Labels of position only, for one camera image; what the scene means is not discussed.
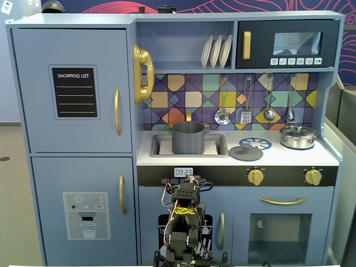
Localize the gray round lid with knob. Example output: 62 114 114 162
229 145 264 162

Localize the steel pot with lid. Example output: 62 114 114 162
279 125 318 149

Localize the gray plastic pot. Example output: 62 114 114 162
167 121 211 155

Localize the white digital clock display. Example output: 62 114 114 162
174 167 194 178

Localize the gray toy sink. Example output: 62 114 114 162
150 133 230 159

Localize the metal slotted spoon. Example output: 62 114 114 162
214 75 232 126

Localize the metal slotted spatula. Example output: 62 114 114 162
240 75 253 125

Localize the blue dishwasher door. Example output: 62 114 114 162
138 186 235 266

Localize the gold toy telephone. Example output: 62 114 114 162
132 44 155 105

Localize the white toy plate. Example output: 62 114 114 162
219 34 233 68
209 34 223 69
200 34 214 69

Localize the gold stove knob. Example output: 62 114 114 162
304 169 324 186
247 169 265 186

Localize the blue oven door with window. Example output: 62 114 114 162
234 186 334 266

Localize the metal ladle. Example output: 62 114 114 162
263 73 276 122

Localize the black dishwasher rack sticker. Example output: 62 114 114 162
157 213 214 261

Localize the black shopping list sticker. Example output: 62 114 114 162
51 67 98 118

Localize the silver whisk utensil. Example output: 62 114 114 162
286 73 297 122

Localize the blue freezer door with dispenser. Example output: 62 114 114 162
31 156 139 266

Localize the blue toy kitchen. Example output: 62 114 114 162
5 10 345 267

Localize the tall blue fridge door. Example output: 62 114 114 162
11 27 133 153

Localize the gray desk divider panel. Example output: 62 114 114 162
325 75 356 267
322 121 346 266

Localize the black helmet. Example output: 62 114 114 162
41 0 67 14

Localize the long gold fridge handle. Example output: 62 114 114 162
113 88 122 136

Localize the gold freezer door handle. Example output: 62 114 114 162
118 174 127 215

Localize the gold dishwasher handle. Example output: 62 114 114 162
219 213 226 251

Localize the toy microwave with gold handle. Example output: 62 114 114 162
235 19 340 70

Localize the gold oven handle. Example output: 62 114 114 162
259 196 307 206

